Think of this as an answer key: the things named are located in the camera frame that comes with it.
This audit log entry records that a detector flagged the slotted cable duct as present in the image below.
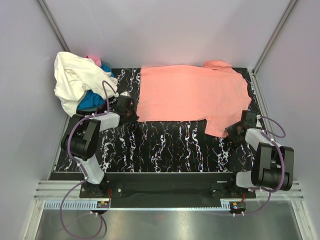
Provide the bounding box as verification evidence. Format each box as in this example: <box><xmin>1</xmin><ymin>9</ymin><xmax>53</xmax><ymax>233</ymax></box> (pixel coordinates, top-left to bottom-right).
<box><xmin>220</xmin><ymin>198</ymin><xmax>247</xmax><ymax>210</ymax></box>
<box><xmin>44</xmin><ymin>200</ymin><xmax>110</xmax><ymax>211</ymax></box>

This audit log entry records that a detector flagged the salmon pink t shirt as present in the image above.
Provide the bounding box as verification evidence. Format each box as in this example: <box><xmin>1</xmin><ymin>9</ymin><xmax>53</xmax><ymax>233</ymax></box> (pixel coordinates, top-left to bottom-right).
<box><xmin>136</xmin><ymin>60</ymin><xmax>252</xmax><ymax>138</ymax></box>

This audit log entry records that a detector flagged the left slotted cable duct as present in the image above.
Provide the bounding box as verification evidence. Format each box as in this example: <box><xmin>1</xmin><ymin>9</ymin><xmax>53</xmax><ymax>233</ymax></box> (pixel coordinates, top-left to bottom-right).
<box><xmin>44</xmin><ymin>200</ymin><xmax>110</xmax><ymax>211</ymax></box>

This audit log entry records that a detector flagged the right slotted cable duct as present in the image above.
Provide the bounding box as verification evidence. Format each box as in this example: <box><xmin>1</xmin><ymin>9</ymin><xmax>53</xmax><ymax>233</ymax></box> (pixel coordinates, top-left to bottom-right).
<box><xmin>220</xmin><ymin>198</ymin><xmax>247</xmax><ymax>210</ymax></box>

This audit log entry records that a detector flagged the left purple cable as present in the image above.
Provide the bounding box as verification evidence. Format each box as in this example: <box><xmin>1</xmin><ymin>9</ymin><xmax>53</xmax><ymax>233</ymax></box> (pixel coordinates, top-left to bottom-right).
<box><xmin>59</xmin><ymin>80</ymin><xmax>120</xmax><ymax>238</ymax></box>

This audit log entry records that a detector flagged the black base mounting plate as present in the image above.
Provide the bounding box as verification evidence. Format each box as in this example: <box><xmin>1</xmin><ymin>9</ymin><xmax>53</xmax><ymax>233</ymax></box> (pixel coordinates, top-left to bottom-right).
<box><xmin>79</xmin><ymin>172</ymin><xmax>256</xmax><ymax>209</ymax></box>

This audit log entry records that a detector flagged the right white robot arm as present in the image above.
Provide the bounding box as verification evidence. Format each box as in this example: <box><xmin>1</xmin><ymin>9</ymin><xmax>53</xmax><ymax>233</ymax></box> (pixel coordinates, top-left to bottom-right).
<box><xmin>225</xmin><ymin>110</ymin><xmax>295</xmax><ymax>199</ymax></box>

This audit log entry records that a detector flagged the cream t shirt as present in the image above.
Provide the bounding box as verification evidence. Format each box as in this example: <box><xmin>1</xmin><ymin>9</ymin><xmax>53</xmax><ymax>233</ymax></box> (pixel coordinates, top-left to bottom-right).
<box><xmin>54</xmin><ymin>51</ymin><xmax>118</xmax><ymax>117</ymax></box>

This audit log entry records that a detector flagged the blue t shirt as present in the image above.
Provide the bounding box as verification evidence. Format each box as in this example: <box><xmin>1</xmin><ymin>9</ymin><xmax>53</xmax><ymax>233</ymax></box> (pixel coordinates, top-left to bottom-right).
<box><xmin>77</xmin><ymin>61</ymin><xmax>114</xmax><ymax>110</ymax></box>

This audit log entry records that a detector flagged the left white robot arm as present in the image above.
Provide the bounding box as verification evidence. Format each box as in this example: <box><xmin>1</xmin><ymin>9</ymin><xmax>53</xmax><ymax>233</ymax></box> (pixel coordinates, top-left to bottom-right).
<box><xmin>60</xmin><ymin>91</ymin><xmax>139</xmax><ymax>198</ymax></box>

